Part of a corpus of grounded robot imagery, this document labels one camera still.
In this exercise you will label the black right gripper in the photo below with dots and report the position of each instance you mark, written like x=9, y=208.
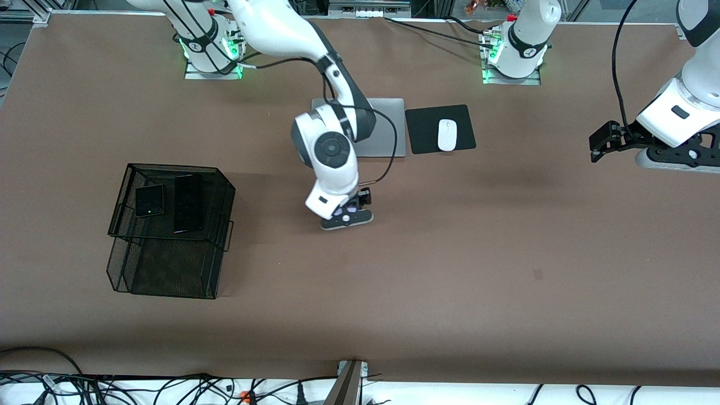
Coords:
x=361, y=198

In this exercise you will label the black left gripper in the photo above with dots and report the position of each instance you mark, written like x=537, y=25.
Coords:
x=624, y=136

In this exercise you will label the lavender flip phone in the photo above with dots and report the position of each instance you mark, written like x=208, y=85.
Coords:
x=347, y=212

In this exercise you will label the large black smartphone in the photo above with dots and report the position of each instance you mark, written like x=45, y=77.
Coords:
x=189, y=203

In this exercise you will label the small black flip phone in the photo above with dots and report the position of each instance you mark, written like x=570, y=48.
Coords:
x=149, y=201

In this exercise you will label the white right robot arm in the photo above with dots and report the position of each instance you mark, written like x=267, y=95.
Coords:
x=332, y=185

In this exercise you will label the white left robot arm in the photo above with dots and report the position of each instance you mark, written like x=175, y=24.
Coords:
x=675, y=118

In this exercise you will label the silver closed laptop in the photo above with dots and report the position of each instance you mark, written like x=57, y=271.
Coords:
x=391, y=129

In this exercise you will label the black mouse pad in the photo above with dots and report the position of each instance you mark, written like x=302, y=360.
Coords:
x=422, y=132

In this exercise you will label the white computer mouse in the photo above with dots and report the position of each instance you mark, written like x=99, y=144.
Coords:
x=447, y=135

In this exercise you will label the silver power strip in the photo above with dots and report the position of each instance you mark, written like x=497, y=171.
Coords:
x=368, y=10

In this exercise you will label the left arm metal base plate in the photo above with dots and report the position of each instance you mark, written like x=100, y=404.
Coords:
x=489, y=81

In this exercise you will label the aluminium profile post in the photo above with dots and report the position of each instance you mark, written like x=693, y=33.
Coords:
x=346, y=388

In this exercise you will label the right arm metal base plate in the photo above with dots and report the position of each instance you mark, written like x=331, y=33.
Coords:
x=194, y=75

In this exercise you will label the aluminium frame corner bracket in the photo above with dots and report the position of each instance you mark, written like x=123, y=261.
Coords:
x=43, y=17

